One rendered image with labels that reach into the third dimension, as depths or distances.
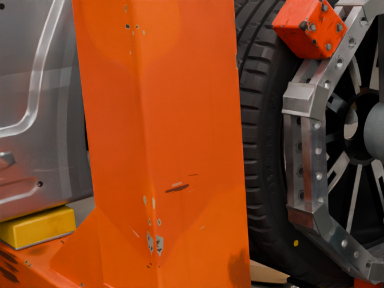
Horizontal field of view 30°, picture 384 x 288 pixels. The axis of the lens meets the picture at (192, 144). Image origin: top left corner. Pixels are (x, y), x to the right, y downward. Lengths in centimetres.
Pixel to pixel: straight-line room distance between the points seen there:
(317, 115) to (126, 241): 40
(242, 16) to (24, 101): 44
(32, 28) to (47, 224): 38
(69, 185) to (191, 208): 53
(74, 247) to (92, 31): 40
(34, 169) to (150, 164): 54
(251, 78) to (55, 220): 50
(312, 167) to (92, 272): 40
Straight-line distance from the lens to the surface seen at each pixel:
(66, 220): 147
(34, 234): 144
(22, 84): 140
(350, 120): 197
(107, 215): 103
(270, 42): 124
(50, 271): 132
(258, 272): 286
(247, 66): 125
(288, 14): 120
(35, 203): 142
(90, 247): 116
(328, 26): 120
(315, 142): 121
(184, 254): 97
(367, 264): 139
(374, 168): 151
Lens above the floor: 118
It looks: 14 degrees down
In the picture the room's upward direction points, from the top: 4 degrees counter-clockwise
